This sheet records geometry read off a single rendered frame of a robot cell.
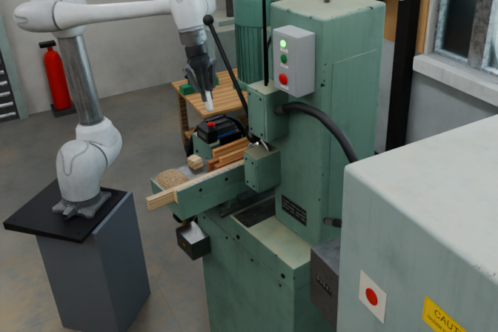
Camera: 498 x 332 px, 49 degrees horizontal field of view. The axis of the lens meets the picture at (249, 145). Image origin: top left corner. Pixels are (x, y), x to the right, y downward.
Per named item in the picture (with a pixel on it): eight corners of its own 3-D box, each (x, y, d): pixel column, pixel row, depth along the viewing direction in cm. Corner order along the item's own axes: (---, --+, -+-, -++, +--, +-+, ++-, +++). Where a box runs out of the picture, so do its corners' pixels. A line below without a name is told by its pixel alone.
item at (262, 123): (270, 124, 164) (268, 77, 157) (288, 134, 158) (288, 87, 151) (247, 132, 160) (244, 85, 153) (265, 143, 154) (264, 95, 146)
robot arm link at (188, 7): (201, 26, 177) (212, 21, 190) (190, -23, 173) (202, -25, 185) (170, 32, 180) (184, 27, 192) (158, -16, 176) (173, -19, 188)
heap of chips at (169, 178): (176, 170, 192) (174, 160, 190) (196, 187, 181) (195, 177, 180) (153, 178, 187) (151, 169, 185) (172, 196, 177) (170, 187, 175)
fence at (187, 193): (317, 144, 203) (318, 131, 200) (320, 146, 202) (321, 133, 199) (177, 204, 173) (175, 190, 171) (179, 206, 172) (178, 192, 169)
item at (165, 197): (293, 147, 201) (292, 138, 199) (296, 150, 200) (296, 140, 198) (147, 208, 172) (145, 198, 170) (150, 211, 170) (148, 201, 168)
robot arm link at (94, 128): (76, 176, 233) (99, 152, 252) (111, 176, 230) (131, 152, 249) (24, -5, 199) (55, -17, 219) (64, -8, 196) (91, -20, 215)
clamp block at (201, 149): (224, 141, 214) (223, 121, 210) (244, 155, 204) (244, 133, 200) (193, 154, 207) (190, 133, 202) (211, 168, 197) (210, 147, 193)
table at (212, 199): (270, 130, 227) (270, 118, 224) (320, 159, 205) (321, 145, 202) (139, 181, 197) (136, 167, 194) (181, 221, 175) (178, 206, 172)
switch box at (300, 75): (290, 81, 149) (290, 24, 141) (315, 92, 142) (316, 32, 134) (273, 87, 146) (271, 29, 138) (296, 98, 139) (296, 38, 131)
